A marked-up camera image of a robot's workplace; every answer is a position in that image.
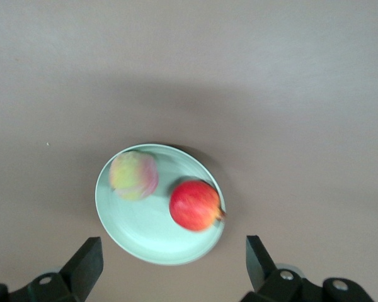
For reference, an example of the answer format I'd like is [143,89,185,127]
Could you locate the pale green round plate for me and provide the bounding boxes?
[94,143,227,267]

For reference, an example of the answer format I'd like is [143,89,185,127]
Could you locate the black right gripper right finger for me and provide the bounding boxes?
[242,235,374,302]

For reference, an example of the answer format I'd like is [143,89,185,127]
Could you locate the brown table cover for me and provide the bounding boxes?
[0,0,378,302]

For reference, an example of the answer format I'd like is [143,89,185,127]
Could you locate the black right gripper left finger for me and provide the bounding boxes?
[0,237,105,302]

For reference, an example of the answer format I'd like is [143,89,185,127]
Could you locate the red pomegranate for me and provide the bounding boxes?
[168,179,227,233]

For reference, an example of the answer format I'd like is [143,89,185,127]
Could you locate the pale yellow pink fruit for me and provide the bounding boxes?
[108,150,159,201]

